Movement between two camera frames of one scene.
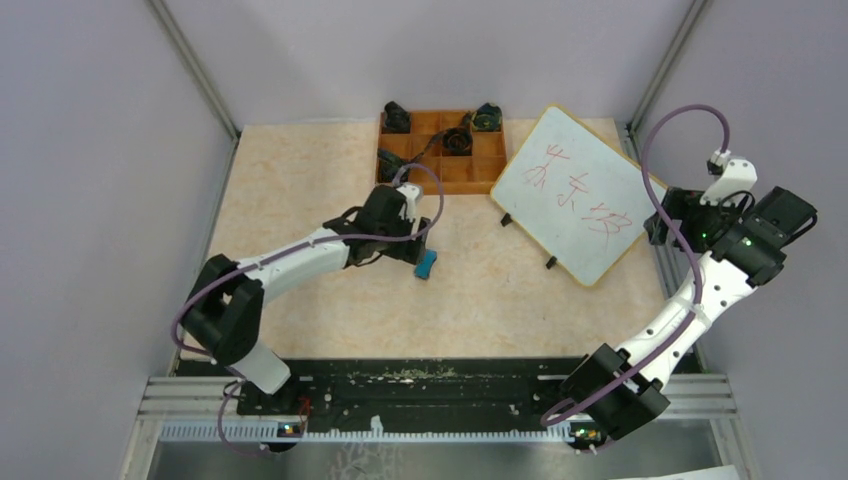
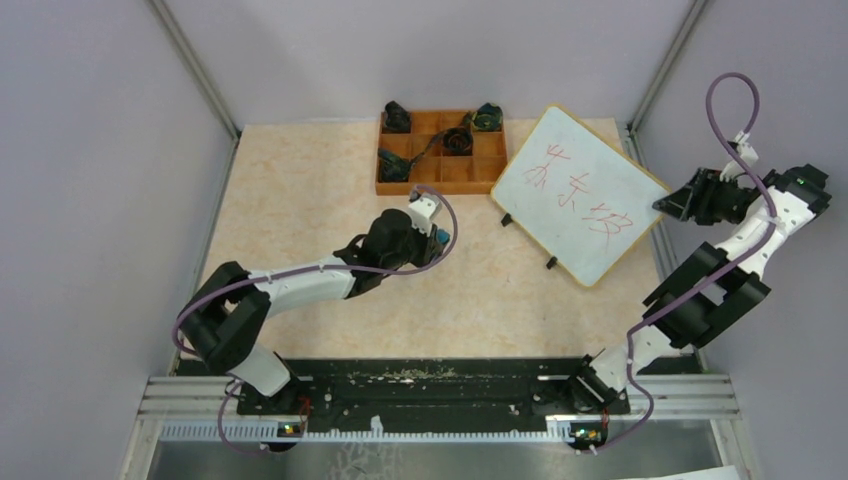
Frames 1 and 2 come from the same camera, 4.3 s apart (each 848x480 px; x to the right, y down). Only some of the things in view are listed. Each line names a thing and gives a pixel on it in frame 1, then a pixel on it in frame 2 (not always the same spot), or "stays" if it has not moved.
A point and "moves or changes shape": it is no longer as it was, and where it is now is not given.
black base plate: x=408 y=391 stays
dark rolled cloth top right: x=488 y=118 stays
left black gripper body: x=406 y=250 -> x=417 y=250
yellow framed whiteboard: x=577 y=200 stays
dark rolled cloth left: x=389 y=163 stays
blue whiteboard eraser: x=423 y=269 moves or changes shape
